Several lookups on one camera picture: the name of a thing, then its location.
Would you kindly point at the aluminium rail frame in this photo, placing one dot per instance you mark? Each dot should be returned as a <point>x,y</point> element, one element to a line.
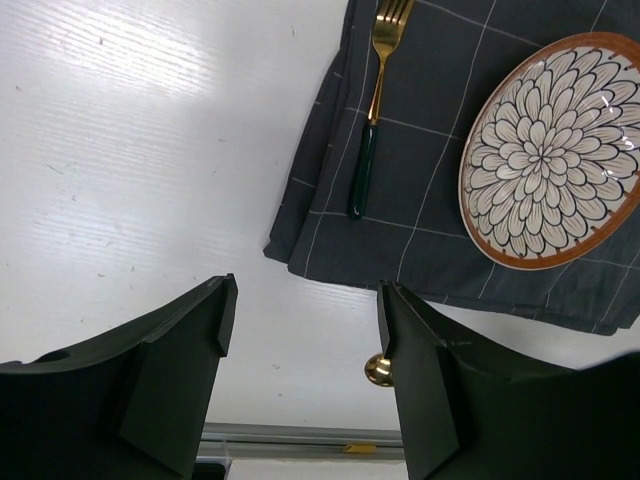
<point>224,442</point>

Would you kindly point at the gold spoon green handle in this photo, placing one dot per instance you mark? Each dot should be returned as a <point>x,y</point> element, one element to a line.
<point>378,371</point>

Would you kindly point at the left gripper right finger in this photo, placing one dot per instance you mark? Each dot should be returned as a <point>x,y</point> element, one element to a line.
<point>470,408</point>

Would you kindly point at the dark grey checked cloth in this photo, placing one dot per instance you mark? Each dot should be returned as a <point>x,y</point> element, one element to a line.
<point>453,54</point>

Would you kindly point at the gold fork green handle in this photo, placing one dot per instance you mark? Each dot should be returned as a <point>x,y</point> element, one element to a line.
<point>387,33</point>

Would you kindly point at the floral patterned plate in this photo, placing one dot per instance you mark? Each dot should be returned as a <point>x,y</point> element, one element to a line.
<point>550,168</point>

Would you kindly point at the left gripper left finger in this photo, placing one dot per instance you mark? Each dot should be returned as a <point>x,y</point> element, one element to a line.
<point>129,403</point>

